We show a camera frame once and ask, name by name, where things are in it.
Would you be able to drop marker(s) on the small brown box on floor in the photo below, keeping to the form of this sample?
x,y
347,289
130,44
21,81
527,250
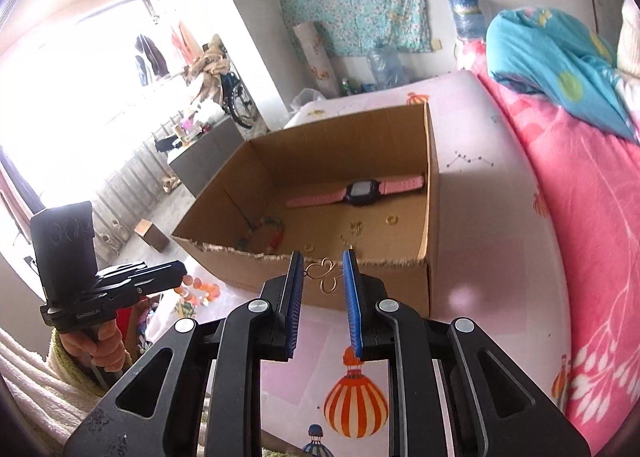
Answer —
x,y
152,235

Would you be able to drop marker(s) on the pink floral blanket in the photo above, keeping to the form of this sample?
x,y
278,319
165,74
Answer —
x,y
589,186

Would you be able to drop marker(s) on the blue patterned pillow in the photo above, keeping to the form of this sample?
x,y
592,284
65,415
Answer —
x,y
537,50

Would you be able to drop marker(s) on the rolled white paper tube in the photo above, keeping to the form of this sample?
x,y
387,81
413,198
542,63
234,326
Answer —
x,y
312,45

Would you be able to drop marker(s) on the blue water jug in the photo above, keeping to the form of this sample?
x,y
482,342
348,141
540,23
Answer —
x,y
469,19

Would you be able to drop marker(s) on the gold clasp charm cluster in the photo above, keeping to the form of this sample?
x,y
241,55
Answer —
x,y
326,273

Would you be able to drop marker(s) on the pink strap digital watch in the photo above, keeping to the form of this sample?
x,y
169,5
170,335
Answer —
x,y
361,192

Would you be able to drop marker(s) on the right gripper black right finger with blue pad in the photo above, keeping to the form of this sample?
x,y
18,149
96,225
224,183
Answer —
x,y
453,390

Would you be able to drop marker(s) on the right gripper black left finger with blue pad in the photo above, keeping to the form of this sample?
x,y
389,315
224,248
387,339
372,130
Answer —
x,y
197,389

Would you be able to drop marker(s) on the grey desk with clutter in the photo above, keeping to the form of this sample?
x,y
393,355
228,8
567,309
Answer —
x,y
197,164

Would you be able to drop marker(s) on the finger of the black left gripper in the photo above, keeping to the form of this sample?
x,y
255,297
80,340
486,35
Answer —
x,y
142,279

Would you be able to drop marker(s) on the person's left hand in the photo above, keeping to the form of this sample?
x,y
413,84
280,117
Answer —
x,y
105,350

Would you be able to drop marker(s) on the clothes pile on rack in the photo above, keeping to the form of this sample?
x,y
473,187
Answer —
x,y
211,66

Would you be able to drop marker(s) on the person in white sweater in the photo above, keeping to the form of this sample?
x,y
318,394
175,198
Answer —
x,y
628,46

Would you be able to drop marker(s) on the brown cardboard box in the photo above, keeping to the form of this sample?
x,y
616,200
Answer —
x,y
240,229

